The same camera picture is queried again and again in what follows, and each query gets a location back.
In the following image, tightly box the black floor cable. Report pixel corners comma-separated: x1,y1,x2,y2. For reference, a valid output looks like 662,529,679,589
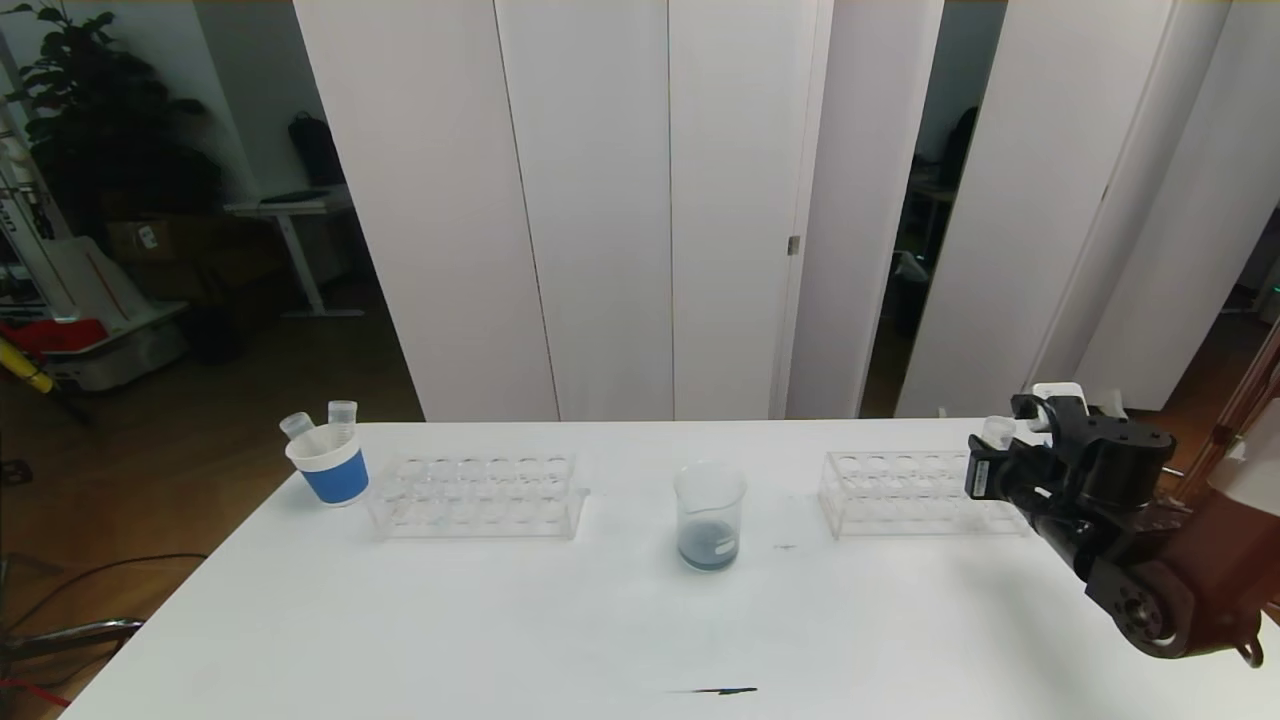
0,553,209,641

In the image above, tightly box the clear plastic test tube rack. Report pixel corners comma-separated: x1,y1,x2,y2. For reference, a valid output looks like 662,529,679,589
818,448,1033,537
368,450,591,541

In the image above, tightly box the white mobile machine base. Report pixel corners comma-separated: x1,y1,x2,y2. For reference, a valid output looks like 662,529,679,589
0,95,191,393

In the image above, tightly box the black office chair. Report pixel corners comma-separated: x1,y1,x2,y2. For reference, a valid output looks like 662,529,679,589
945,105,981,191

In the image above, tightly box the red floor cable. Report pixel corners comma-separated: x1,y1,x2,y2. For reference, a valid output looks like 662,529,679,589
0,678,71,709

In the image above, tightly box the black backpack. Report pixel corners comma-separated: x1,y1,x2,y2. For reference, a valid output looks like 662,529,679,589
290,113,346,191

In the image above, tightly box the white standing desk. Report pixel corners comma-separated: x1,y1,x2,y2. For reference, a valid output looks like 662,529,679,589
225,190,366,321

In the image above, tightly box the yellow black tool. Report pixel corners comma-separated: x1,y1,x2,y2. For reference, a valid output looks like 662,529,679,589
0,335,96,426

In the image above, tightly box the brown cardboard box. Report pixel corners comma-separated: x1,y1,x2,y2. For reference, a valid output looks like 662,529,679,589
108,218,236,296

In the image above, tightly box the dark green potted plant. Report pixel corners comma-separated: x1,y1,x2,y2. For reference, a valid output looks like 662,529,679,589
5,0,226,241

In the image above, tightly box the red plastic item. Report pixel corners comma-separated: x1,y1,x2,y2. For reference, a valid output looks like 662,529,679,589
0,318,109,356

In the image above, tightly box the white folding partition screen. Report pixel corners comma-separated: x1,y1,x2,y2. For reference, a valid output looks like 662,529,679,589
895,0,1280,419
293,0,943,423

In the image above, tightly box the grey metal stand leg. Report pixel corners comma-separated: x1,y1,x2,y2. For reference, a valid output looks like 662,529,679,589
0,618,146,661

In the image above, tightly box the clear plastic beaker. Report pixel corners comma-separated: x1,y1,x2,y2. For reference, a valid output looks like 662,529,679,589
673,460,748,573

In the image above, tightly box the white blue paper cup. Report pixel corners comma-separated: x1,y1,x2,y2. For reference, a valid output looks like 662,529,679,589
285,425,370,507

